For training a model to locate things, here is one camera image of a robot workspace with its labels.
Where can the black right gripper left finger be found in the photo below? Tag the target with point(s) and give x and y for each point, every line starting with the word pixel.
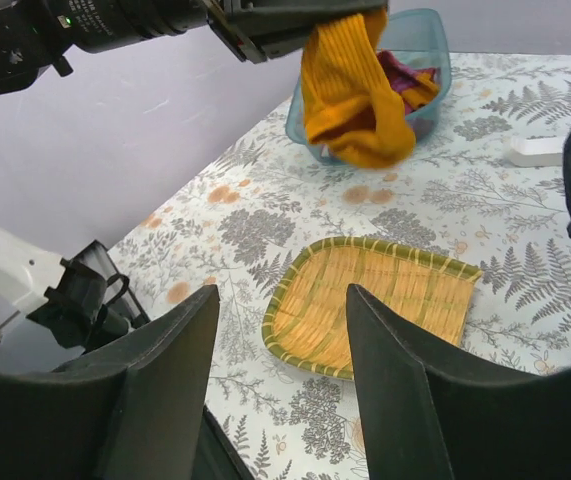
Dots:
pixel 31 410

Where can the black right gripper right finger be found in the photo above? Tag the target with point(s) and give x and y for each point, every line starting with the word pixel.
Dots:
pixel 430 410

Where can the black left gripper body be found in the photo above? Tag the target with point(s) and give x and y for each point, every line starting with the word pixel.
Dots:
pixel 259 31

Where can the maroon purple striped sock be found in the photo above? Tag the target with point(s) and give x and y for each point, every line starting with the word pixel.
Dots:
pixel 417 87

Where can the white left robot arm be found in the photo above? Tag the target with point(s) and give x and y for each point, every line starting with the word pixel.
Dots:
pixel 65 45

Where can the woven bamboo tray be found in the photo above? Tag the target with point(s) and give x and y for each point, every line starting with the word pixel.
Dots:
pixel 311 319

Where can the teal transparent plastic basin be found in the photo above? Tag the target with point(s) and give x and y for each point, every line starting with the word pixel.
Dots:
pixel 417 38

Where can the white drying rack stand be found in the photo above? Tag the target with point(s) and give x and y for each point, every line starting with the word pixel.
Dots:
pixel 536 152

